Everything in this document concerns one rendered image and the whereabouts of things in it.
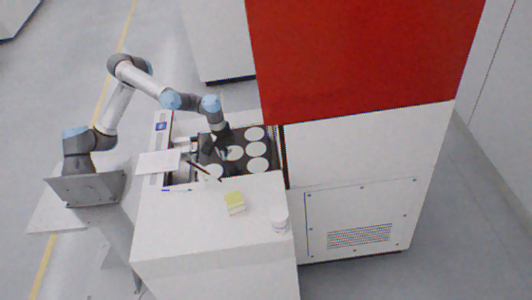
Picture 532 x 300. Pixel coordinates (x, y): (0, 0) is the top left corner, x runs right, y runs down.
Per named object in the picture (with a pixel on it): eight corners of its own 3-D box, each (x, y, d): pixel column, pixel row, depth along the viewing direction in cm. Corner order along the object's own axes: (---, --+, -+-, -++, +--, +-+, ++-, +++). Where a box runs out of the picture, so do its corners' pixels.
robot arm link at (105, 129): (75, 142, 189) (121, 47, 172) (101, 141, 202) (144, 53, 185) (88, 157, 184) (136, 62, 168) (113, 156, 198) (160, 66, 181)
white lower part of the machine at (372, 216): (369, 159, 289) (380, 69, 231) (407, 256, 231) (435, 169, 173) (277, 172, 290) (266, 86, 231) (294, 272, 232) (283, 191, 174)
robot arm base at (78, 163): (53, 177, 174) (51, 156, 174) (77, 174, 188) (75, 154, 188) (81, 174, 170) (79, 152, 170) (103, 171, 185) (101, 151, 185)
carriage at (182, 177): (192, 142, 199) (191, 138, 197) (189, 196, 173) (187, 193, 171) (178, 144, 199) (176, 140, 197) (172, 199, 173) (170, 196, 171)
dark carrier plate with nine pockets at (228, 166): (265, 124, 196) (265, 123, 195) (273, 174, 172) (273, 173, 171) (200, 134, 196) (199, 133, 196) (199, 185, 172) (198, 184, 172)
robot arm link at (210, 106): (206, 90, 159) (222, 95, 155) (212, 110, 167) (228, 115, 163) (196, 101, 155) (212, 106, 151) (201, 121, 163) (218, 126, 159)
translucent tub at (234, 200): (241, 197, 155) (239, 187, 150) (247, 212, 150) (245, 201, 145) (224, 204, 154) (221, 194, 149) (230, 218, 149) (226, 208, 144)
